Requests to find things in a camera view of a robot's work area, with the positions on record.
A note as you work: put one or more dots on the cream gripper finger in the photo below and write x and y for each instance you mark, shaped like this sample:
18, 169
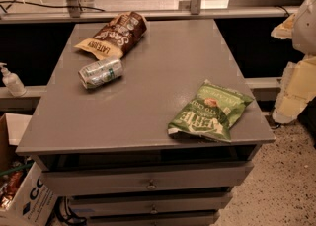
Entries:
284, 30
297, 89

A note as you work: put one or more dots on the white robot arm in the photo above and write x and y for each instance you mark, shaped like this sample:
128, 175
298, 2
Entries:
304, 29

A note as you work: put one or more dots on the green kettle chip bag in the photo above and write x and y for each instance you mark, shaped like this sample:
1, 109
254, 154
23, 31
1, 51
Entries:
210, 113

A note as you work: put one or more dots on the brown snack chip bag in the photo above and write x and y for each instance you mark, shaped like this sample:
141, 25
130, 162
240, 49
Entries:
116, 38

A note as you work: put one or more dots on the grey drawer cabinet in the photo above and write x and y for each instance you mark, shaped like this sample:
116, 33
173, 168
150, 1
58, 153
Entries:
109, 151

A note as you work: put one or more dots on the white pump dispenser bottle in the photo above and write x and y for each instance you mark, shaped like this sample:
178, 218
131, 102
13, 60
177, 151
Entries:
12, 82

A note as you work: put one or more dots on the white cardboard box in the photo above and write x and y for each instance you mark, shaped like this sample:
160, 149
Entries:
25, 199

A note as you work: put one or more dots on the metal frame rail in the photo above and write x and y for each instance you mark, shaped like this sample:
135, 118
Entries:
162, 15

